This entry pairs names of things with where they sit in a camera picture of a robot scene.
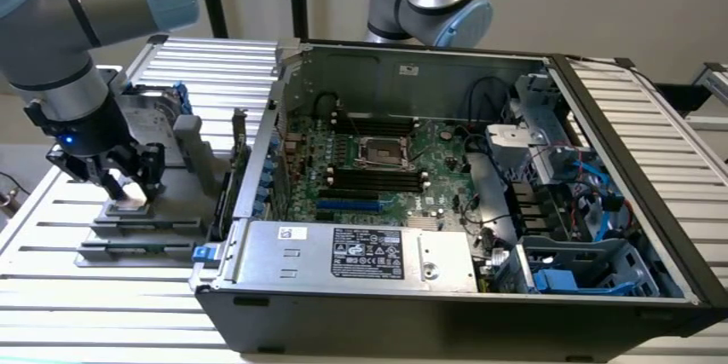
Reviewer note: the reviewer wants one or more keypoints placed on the silver power supply unit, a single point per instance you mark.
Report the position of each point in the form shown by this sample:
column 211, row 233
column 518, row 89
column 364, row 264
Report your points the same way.
column 319, row 257

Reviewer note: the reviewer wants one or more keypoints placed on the green motherboard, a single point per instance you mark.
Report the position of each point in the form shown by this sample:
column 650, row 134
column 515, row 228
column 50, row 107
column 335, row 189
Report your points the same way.
column 443, row 198

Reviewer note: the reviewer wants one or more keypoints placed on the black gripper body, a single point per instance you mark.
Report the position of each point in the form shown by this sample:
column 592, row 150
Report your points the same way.
column 88, row 131

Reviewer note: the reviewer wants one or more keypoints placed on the grey parts rack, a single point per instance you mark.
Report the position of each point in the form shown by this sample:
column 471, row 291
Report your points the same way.
column 171, row 210

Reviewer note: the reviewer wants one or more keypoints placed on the black short expansion slot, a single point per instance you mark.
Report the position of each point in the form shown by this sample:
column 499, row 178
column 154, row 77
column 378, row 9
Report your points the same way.
column 328, row 216

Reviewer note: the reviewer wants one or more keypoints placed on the CPU socket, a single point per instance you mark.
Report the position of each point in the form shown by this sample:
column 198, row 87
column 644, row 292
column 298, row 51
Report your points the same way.
column 383, row 151

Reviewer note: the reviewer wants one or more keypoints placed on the black open PC case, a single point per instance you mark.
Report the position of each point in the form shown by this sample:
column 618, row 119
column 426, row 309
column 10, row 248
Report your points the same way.
column 432, row 321

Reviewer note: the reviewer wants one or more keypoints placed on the socket locking lever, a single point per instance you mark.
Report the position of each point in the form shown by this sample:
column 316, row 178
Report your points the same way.
column 416, row 155

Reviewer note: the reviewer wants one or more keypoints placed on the blue-grey plastic disk bay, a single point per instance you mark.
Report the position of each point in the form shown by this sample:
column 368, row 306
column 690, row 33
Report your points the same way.
column 568, row 249

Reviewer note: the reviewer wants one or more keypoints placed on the silver chipset heatsink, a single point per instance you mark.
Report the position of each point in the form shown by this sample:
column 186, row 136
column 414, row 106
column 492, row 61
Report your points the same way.
column 426, row 221

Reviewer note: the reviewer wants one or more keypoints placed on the CPU chip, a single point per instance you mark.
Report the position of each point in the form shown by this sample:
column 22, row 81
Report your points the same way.
column 128, row 209

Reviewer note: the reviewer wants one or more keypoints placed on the black long expansion slot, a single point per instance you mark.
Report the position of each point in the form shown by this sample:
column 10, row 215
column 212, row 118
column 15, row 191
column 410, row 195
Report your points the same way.
column 347, row 194

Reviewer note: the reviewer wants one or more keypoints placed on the silver metal drive cage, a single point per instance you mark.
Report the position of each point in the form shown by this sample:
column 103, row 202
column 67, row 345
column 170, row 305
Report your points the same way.
column 540, row 125

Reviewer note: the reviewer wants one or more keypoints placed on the graphics card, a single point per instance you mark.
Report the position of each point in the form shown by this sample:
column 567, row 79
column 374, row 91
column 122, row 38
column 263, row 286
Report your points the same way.
column 238, row 159

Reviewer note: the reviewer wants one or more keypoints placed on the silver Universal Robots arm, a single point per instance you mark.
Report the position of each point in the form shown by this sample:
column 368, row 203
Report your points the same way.
column 103, row 1

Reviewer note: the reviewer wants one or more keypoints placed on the blue plastic case latch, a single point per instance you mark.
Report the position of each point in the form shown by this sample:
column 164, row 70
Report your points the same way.
column 206, row 253

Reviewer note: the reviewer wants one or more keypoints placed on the black RAM slot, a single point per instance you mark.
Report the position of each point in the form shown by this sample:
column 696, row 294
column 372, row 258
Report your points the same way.
column 372, row 119
column 378, row 187
column 378, row 170
column 378, row 176
column 378, row 181

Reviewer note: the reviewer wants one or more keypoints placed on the blue expansion slot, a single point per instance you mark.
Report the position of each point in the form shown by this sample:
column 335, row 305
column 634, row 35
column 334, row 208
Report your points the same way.
column 348, row 206

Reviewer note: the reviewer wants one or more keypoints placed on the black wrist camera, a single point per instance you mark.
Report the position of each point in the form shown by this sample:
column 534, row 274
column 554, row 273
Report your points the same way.
column 38, row 119

